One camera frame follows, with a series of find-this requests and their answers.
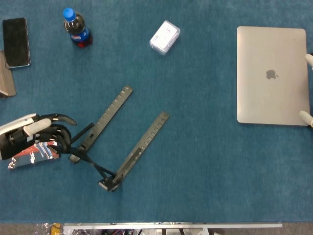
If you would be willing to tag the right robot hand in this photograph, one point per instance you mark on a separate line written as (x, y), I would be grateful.
(305, 115)

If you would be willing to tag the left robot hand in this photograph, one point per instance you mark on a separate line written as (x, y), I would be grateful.
(44, 137)

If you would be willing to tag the black folding laptop stand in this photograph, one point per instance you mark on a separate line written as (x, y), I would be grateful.
(111, 111)

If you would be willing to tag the silver closed laptop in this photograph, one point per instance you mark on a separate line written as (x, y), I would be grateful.
(269, 85)

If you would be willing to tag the red blue printed book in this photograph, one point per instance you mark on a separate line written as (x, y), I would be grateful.
(29, 159)

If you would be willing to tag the brown leather case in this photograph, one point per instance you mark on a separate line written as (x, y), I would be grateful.
(6, 80)

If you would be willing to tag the yellow object under table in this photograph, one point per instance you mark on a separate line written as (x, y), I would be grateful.
(55, 228)

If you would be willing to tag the crinkled clear plastic wrap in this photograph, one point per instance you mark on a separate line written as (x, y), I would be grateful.
(42, 229)

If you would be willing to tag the black smartphone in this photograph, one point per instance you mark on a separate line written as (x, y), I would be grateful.
(15, 41)

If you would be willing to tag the cola bottle with blue cap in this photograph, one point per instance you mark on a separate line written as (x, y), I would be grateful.
(78, 29)

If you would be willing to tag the white card box clear case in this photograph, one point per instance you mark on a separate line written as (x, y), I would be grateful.
(164, 38)

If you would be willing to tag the aluminium frame rail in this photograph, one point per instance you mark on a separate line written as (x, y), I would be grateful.
(171, 224)

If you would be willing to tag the white frame bracket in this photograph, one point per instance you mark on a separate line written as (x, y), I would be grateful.
(171, 231)

